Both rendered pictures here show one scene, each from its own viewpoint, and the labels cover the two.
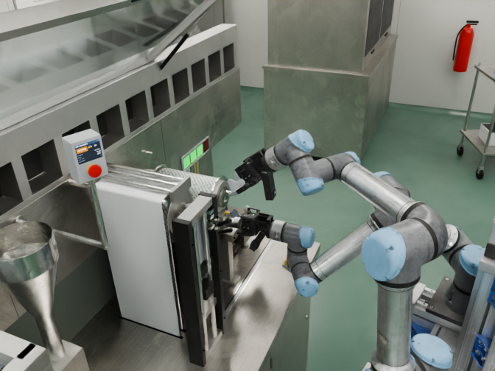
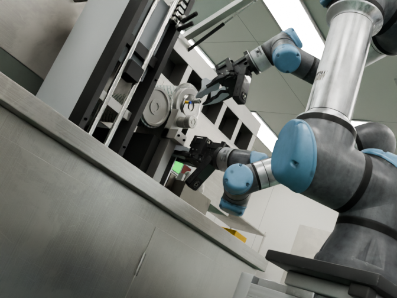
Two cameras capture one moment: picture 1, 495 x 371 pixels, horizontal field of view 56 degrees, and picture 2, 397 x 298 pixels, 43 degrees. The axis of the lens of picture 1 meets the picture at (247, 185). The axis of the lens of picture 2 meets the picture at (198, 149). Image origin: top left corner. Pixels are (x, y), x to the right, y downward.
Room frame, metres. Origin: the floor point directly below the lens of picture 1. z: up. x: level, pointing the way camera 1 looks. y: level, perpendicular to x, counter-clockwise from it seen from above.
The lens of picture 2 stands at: (-0.02, -0.44, 0.67)
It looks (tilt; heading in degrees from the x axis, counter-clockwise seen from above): 17 degrees up; 17
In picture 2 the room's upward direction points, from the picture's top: 23 degrees clockwise
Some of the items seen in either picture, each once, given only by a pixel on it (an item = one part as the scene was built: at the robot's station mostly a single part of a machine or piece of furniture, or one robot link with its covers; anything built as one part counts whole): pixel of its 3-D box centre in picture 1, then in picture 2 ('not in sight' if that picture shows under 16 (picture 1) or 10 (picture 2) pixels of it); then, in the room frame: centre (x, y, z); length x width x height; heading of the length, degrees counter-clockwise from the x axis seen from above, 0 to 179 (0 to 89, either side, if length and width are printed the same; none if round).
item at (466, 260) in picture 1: (473, 267); not in sight; (1.31, -0.81, 0.98); 0.13 x 0.12 x 0.14; 6
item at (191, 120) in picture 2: (237, 222); (190, 121); (1.36, 0.04, 1.18); 0.04 x 0.02 x 0.04; 156
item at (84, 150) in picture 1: (87, 157); not in sight; (0.93, 0.35, 1.66); 0.07 x 0.07 x 0.10; 41
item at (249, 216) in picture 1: (257, 224); (208, 154); (1.43, -0.03, 1.12); 0.12 x 0.08 x 0.09; 66
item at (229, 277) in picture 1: (229, 249); (165, 156); (1.37, 0.07, 1.05); 0.06 x 0.05 x 0.31; 66
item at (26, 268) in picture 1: (21, 250); not in sight; (0.81, 0.49, 1.50); 0.14 x 0.14 x 0.06
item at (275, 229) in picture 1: (277, 230); (227, 159); (1.39, -0.10, 1.11); 0.08 x 0.05 x 0.08; 156
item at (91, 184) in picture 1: (98, 212); not in sight; (0.94, 0.36, 1.51); 0.02 x 0.02 x 0.20
